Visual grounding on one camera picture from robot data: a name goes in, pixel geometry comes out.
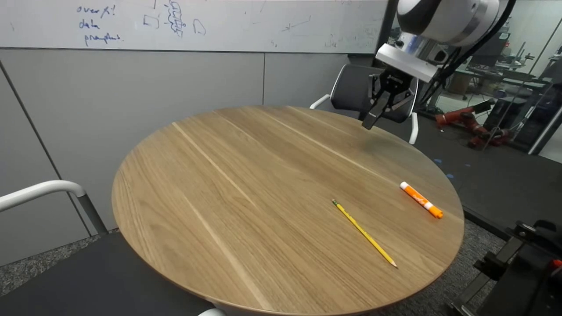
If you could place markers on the black mesh white-framed office chair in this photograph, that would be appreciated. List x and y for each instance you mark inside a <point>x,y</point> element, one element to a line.
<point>351,88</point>

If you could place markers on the black vertical post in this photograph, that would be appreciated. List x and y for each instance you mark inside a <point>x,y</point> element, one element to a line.
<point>386,23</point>

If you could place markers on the orange and white marker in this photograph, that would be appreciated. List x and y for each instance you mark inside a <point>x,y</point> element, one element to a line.
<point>421,200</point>

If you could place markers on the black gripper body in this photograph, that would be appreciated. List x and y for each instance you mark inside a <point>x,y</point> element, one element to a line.
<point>391,81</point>

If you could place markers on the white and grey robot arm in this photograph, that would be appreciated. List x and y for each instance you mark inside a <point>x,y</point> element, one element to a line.
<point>444,17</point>

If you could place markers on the whiteboard with blue writing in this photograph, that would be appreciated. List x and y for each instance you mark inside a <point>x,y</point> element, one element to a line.
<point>233,23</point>

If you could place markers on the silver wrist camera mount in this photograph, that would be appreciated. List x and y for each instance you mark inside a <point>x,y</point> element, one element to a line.
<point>409,58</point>

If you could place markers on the yellow pencil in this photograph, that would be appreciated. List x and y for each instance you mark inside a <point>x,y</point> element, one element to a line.
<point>363,232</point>

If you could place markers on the dark grey rectangular block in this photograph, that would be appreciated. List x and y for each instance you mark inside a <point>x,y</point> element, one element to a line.
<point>375,110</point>

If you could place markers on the black background workbench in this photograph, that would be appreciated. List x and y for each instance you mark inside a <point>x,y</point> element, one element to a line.
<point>526,88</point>

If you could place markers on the black-seated chair with white armrest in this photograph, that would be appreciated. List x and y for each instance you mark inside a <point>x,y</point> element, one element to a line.
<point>87,281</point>

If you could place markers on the red machine on floor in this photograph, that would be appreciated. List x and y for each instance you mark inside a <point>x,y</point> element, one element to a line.
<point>467,119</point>

